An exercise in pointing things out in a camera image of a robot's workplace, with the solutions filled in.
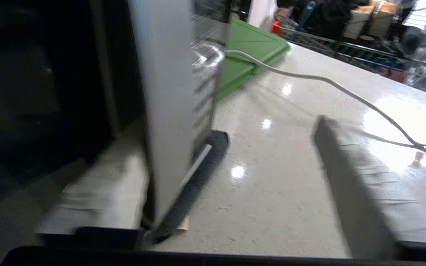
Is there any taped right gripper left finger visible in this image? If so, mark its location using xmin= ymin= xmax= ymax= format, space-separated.
xmin=37 ymin=137 xmax=150 ymax=235

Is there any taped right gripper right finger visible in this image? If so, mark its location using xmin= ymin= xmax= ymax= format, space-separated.
xmin=312 ymin=116 xmax=426 ymax=259

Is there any black glass microwave door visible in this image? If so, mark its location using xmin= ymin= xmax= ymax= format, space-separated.
xmin=0 ymin=0 xmax=196 ymax=229

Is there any black stand under microwave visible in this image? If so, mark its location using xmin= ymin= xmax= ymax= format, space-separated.
xmin=150 ymin=129 xmax=230 ymax=242

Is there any green cutting board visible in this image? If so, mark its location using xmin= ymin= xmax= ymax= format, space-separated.
xmin=219 ymin=17 xmax=292 ymax=99

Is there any white power cable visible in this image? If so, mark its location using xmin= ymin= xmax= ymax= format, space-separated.
xmin=225 ymin=50 xmax=426 ymax=153

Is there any grey metal wire rack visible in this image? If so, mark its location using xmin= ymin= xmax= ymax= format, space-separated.
xmin=283 ymin=28 xmax=426 ymax=80

